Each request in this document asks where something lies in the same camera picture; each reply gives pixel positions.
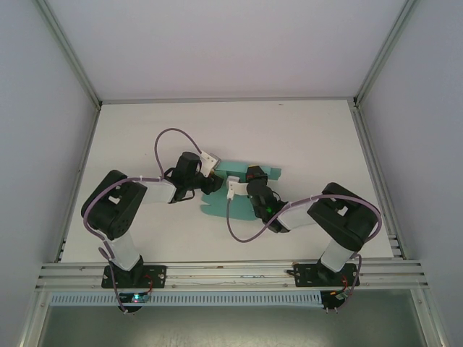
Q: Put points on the aluminium left table side rail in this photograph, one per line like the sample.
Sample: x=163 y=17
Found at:
x=84 y=144

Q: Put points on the small green circuit board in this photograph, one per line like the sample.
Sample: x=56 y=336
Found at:
x=340 y=295

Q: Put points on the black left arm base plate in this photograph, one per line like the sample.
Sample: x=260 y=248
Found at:
x=159 y=276

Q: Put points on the teal paper box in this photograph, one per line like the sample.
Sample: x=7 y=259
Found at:
x=217 y=206

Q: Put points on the circuit board with green light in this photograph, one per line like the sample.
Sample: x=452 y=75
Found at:
x=135 y=298

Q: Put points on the aluminium left frame post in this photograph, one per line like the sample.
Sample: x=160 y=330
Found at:
x=68 y=50

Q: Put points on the aluminium mounting rail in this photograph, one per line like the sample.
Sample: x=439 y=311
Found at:
x=231 y=280

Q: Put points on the aluminium table side rail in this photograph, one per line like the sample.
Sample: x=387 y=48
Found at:
x=372 y=152
x=84 y=144

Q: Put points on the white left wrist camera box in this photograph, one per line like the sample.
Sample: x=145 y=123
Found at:
x=209 y=159

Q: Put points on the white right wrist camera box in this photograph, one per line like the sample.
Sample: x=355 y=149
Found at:
x=237 y=188

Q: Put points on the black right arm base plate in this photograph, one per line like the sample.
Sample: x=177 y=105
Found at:
x=304 y=276

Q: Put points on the aluminium frame leg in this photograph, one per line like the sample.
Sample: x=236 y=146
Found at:
x=32 y=321
x=430 y=321

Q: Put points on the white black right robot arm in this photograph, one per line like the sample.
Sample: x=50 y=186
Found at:
x=343 y=217

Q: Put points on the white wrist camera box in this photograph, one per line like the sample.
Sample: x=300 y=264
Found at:
x=237 y=188
x=209 y=159

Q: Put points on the aluminium frame post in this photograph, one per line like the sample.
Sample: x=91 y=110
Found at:
x=387 y=47
x=68 y=50

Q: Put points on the aluminium right frame post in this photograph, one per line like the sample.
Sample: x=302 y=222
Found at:
x=387 y=47

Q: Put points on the aluminium right table side rail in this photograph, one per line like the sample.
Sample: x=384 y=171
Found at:
x=372 y=152

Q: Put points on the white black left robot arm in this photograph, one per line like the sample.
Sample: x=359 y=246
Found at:
x=119 y=202

